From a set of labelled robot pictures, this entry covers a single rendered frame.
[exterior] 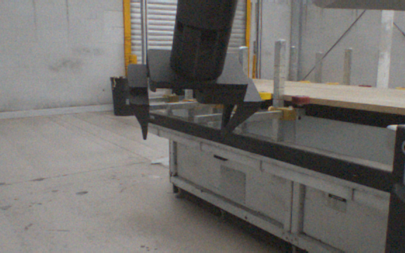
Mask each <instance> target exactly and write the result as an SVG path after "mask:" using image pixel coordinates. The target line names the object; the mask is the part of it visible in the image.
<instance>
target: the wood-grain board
mask: <svg viewBox="0 0 405 253"><path fill-rule="evenodd" d="M252 80H253V82H254V83H255V86H256V87H257V90H258V91H270V92H271V98H273V87H274V81H273V80H269V79H252ZM299 95H302V96H309V103H310V104H317V105H328V106H335V107H341V108H354V109H360V110H372V111H378V112H384V113H390V114H397V115H405V90H399V89H389V88H378V87H367V86H346V85H334V84H313V83H302V82H292V81H284V97H283V100H292V96H299Z"/></svg>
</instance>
